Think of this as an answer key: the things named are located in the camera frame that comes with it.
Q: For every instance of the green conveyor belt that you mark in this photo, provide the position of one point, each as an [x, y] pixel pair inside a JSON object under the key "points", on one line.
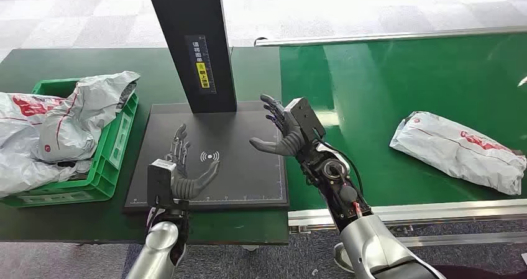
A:
{"points": [[411, 75]]}

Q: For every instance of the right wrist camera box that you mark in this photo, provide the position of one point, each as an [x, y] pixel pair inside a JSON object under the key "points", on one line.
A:
{"points": [[304, 116]]}

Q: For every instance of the black scanner base plate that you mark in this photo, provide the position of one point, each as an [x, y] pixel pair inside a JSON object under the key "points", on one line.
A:
{"points": [[243, 174]]}

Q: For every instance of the green plastic crate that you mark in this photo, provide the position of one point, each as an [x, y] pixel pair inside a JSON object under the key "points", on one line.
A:
{"points": [[107, 162]]}

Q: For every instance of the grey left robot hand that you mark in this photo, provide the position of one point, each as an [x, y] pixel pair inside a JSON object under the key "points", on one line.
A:
{"points": [[185, 186]]}

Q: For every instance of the black scanner column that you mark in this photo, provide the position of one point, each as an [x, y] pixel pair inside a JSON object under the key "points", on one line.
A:
{"points": [[193, 13]]}

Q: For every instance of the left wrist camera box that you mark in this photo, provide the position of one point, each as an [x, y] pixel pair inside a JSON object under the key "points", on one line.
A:
{"points": [[158, 182]]}

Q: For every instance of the yellow and black column label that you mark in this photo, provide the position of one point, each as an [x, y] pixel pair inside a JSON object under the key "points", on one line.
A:
{"points": [[201, 69]]}

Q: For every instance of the grey mailer package red print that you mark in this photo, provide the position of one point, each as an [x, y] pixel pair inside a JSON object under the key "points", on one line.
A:
{"points": [[453, 149]]}

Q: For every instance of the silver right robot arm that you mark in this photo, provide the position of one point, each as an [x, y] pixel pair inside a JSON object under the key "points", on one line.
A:
{"points": [[370, 244]]}

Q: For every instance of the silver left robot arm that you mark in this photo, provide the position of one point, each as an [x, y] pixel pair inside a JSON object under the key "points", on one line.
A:
{"points": [[158, 244]]}

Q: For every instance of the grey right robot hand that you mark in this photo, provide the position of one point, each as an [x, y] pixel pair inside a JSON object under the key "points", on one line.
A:
{"points": [[288, 143]]}

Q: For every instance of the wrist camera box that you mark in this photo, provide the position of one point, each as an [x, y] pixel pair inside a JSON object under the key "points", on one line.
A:
{"points": [[158, 182], [304, 116]]}

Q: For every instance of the aluminium conveyor crossbar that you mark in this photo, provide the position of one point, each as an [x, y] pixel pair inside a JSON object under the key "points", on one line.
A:
{"points": [[473, 239]]}

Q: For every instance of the white table foot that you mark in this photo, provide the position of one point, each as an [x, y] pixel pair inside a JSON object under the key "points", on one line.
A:
{"points": [[250, 248]]}

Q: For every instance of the large grey mailer package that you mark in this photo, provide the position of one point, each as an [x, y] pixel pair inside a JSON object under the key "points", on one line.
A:
{"points": [[16, 145]]}

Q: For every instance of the person's grey sneaker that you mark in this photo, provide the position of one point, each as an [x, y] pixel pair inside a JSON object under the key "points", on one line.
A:
{"points": [[341, 260]]}

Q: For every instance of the wide aluminium conveyor side rail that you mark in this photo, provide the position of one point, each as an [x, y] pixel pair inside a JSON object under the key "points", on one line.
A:
{"points": [[453, 213]]}

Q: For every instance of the thin aluminium conveyor side rail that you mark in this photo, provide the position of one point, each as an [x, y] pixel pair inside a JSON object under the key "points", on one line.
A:
{"points": [[391, 36]]}

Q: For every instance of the crumpled grey mailer package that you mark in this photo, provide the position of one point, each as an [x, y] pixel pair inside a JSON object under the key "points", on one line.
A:
{"points": [[82, 116]]}

